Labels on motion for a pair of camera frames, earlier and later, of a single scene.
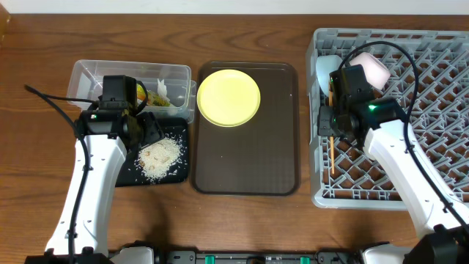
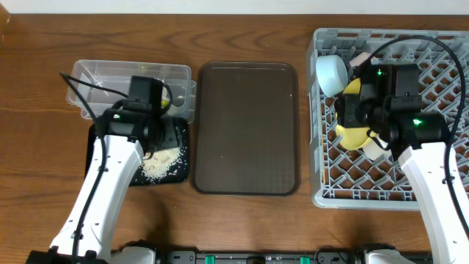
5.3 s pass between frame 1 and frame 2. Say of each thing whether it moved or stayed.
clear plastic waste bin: stayed
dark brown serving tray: stayed
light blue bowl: stayed
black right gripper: moved
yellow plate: moved
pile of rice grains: stayed
